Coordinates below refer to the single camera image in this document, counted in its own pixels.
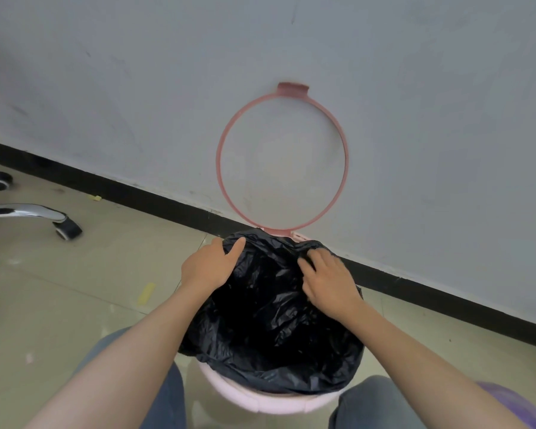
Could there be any person's left hand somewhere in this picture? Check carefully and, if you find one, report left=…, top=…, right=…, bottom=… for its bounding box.
left=181, top=237, right=246, bottom=301

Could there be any person's right hand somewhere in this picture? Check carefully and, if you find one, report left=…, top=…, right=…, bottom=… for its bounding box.
left=298, top=248, right=365, bottom=322

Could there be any black plastic trash bag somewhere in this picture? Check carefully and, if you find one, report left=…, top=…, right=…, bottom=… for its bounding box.
left=179, top=229, right=366, bottom=395

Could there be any person's left forearm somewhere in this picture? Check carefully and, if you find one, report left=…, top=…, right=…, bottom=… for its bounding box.
left=24, top=281, right=216, bottom=429

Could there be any person's right forearm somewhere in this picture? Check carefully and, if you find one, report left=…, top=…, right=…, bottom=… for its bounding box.
left=337, top=301, right=530, bottom=429

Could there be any black baseboard strip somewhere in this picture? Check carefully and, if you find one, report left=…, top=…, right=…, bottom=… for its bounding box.
left=0, top=137, right=536, bottom=352

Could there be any pink plastic trash bin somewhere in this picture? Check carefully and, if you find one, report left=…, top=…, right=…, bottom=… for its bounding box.
left=198, top=231, right=365, bottom=416

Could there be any person's right leg in jeans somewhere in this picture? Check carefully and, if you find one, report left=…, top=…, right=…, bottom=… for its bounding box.
left=329, top=375, right=426, bottom=429

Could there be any person's leg in jeans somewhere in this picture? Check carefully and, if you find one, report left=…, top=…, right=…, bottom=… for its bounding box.
left=73, top=327, right=187, bottom=429
left=329, top=375, right=426, bottom=429

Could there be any person's left leg in jeans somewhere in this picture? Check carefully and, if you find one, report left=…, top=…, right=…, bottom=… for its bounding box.
left=73, top=327, right=187, bottom=429

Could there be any chrome chair base leg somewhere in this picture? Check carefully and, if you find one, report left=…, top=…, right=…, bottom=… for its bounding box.
left=0, top=203, right=68, bottom=224

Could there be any purple round object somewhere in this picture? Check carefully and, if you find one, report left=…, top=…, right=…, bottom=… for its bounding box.
left=475, top=381, right=536, bottom=429

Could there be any pink bin ring lid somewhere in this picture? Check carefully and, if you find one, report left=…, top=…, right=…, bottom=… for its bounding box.
left=216, top=82, right=350, bottom=233

